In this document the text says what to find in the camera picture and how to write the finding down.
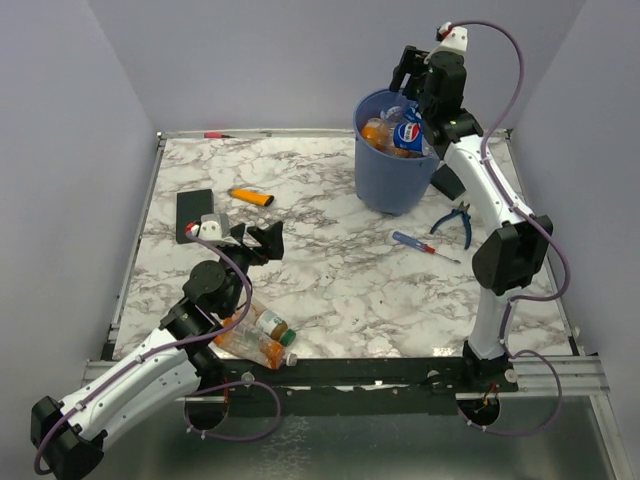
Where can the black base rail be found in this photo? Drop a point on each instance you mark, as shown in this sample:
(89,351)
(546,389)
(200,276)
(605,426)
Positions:
(313,387)

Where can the black box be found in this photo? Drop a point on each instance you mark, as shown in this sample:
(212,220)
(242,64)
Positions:
(447,182)
(190,207)

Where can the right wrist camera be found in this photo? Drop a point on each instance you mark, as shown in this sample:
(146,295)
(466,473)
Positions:
(452,39)

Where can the small clear crushed bottle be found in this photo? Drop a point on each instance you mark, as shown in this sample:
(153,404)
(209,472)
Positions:
(407,112)

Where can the black box right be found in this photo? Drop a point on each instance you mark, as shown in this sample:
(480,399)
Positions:
(447,182)

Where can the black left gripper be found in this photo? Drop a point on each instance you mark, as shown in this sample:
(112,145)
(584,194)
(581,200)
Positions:
(270,240)

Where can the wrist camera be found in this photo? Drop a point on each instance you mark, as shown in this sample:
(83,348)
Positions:
(212,228)
(452,39)

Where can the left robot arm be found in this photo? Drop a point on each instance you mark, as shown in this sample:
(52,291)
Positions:
(71,435)

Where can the small orange juice bottle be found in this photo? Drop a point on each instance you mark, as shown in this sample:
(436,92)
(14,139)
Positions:
(389,147)

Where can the orange bottle white cap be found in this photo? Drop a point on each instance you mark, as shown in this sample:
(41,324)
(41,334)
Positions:
(247,342)

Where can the orange utility knife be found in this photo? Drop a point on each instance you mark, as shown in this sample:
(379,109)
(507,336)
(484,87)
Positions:
(251,197)

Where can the orange bottle front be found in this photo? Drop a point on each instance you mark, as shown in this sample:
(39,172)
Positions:
(374,135)

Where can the Pepsi bottle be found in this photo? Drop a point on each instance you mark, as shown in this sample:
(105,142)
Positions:
(409,136)

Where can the blue plastic bin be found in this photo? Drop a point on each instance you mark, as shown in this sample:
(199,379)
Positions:
(386,183)

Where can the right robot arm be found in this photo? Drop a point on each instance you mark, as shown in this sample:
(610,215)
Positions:
(517,239)

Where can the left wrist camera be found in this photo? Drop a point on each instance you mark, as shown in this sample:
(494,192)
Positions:
(212,228)

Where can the red marker pen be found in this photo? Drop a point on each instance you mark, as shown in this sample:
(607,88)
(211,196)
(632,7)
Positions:
(217,135)

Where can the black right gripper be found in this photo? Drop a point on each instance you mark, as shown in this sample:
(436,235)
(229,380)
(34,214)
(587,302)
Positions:
(404,67)

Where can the black box left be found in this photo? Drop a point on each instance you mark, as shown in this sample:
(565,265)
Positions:
(190,207)

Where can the green cap bottle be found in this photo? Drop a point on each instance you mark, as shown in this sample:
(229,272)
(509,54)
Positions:
(270,323)

